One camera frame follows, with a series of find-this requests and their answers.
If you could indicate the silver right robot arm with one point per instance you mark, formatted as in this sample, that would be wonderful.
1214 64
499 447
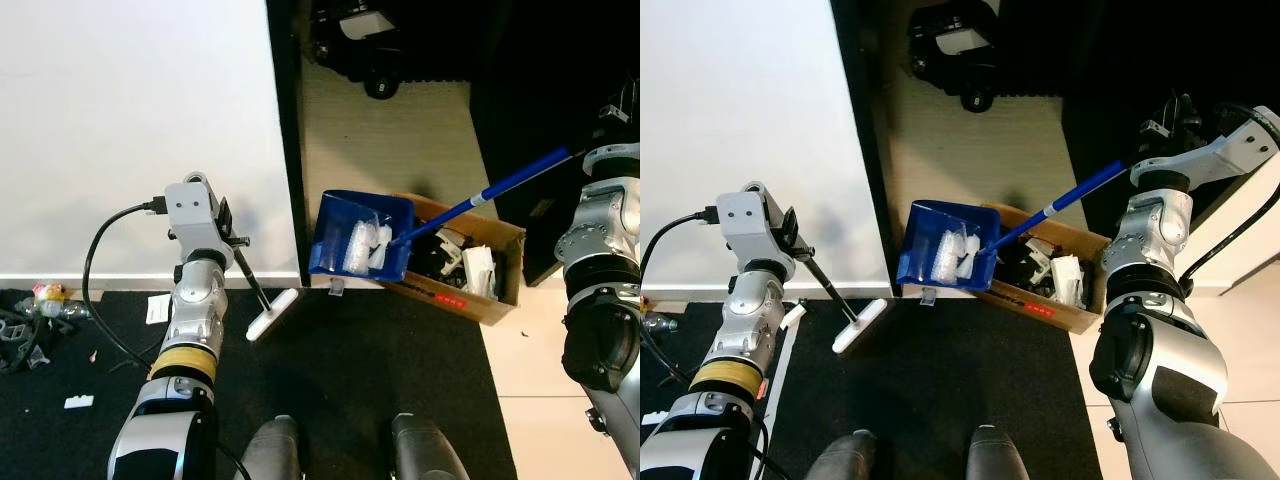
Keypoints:
1150 225
600 225

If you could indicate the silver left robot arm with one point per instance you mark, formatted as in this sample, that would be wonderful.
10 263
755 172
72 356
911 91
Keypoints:
750 320
195 310

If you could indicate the white floor tape strip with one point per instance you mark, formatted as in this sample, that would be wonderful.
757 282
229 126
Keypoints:
785 350

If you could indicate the black floor mat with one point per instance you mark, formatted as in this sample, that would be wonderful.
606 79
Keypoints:
350 380
930 400

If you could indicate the black desk panel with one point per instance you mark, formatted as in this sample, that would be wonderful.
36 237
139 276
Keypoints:
285 150
860 150
1100 80
530 100

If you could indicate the white paper note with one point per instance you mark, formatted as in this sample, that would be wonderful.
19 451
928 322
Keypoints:
158 308

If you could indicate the clear plastic bottle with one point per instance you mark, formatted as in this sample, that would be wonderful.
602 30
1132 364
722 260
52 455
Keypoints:
668 323
68 310

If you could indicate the colourful snack wrapper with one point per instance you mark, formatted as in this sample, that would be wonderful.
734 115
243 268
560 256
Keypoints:
48 292

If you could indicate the white paper packet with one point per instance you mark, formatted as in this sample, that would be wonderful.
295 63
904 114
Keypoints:
478 270
1066 280

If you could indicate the white black printed scrap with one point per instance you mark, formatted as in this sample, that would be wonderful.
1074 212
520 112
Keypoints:
450 250
1036 255

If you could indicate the black office chair base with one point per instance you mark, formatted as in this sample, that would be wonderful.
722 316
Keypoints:
380 85
975 98

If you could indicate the grey left robot leg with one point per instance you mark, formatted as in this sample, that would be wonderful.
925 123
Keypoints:
842 458
270 450

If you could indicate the grey robot leg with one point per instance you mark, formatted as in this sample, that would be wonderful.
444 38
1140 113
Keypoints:
270 450
998 455
430 450
842 458

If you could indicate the small white plastic piece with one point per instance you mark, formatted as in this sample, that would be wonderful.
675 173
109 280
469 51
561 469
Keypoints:
80 402

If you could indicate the brown cardboard box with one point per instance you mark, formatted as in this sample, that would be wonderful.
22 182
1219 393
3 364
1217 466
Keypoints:
1030 308
480 312

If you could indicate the grey right robot leg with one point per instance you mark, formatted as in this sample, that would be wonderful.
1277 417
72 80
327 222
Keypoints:
430 450
998 455

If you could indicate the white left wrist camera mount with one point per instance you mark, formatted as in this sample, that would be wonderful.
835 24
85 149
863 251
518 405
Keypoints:
190 210
745 215

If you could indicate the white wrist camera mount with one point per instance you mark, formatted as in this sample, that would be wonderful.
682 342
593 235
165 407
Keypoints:
1220 150
745 215
615 155
190 210

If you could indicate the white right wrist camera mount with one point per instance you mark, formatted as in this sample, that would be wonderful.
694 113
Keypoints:
615 155
1220 150

